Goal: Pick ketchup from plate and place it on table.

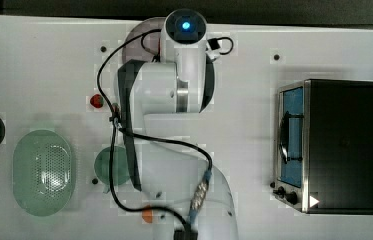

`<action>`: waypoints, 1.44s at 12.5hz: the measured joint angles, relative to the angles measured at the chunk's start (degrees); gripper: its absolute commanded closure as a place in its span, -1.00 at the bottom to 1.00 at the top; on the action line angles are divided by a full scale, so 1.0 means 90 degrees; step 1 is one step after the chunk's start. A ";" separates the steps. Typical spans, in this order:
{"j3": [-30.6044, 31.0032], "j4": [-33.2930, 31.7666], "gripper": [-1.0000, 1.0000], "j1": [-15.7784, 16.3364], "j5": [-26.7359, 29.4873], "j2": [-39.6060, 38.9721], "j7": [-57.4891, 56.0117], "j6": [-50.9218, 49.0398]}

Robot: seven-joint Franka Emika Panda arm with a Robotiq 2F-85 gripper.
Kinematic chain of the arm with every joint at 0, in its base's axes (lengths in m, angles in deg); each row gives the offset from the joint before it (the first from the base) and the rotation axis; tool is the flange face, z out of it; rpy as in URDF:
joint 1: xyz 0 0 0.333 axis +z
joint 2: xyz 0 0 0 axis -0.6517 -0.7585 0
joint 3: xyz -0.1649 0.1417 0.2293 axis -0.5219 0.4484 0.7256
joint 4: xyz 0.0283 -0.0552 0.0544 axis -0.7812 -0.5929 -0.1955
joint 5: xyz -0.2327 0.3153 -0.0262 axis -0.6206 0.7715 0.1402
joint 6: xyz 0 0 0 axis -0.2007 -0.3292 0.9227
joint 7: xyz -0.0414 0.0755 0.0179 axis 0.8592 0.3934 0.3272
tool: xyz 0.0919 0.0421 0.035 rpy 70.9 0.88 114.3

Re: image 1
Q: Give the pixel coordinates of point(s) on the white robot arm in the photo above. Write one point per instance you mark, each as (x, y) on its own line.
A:
(189, 196)

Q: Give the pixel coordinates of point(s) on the grey round plate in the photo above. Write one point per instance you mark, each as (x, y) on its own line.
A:
(143, 48)

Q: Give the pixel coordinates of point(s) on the green mug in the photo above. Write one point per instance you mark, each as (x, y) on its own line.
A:
(120, 167)

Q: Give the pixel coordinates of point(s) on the red toy tomato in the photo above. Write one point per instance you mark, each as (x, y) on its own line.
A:
(96, 101)

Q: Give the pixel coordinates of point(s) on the orange toy fruit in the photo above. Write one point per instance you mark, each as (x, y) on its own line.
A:
(147, 214)

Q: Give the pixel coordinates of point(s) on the silver toaster oven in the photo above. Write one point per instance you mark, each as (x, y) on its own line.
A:
(323, 162)

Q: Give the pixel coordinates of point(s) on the green oval colander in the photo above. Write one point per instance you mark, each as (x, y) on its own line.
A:
(43, 175)

